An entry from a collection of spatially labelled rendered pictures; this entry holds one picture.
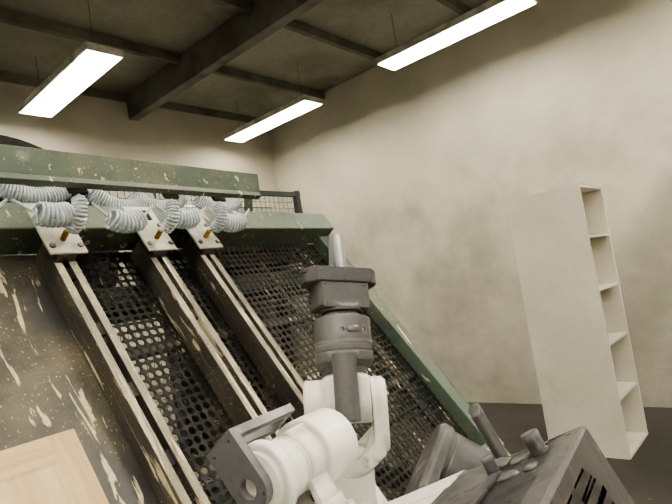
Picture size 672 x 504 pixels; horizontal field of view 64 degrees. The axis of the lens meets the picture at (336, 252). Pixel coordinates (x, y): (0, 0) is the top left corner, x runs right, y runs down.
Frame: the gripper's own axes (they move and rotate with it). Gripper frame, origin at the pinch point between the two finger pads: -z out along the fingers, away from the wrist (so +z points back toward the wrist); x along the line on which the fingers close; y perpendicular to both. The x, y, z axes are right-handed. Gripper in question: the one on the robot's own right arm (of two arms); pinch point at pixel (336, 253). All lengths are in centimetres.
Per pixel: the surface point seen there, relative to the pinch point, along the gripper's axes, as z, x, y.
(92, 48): -282, 64, 317
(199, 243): -35, 9, 92
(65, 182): -37, 46, 60
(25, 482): 32, 46, 49
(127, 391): 15, 29, 59
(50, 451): 27, 43, 53
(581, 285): -68, -291, 214
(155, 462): 30, 23, 54
